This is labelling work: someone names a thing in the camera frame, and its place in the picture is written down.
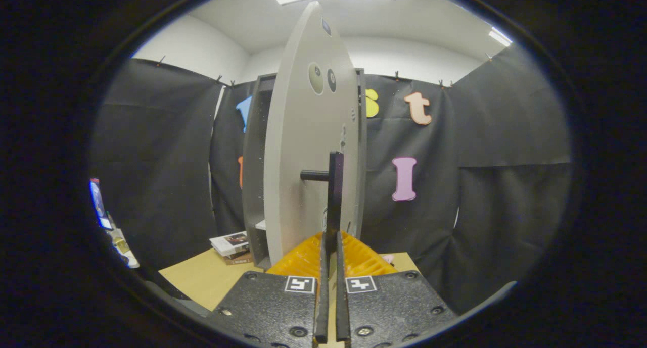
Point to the blue white panel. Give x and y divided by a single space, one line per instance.
98 204

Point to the grey shoe cabinet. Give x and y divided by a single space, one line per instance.
252 186

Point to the small ceiling light panel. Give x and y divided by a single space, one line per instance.
500 37

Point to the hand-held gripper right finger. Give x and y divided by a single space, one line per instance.
341 307

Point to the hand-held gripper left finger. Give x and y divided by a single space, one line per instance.
322 307

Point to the pale cluttered items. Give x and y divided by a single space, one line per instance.
121 244

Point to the brown book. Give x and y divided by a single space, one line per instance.
237 259

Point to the black backdrop cloth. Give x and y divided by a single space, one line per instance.
151 161

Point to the white cabinet shelf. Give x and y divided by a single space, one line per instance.
261 225

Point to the white book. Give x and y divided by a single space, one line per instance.
230 242

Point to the grey shoe cabinet door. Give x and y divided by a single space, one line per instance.
298 161

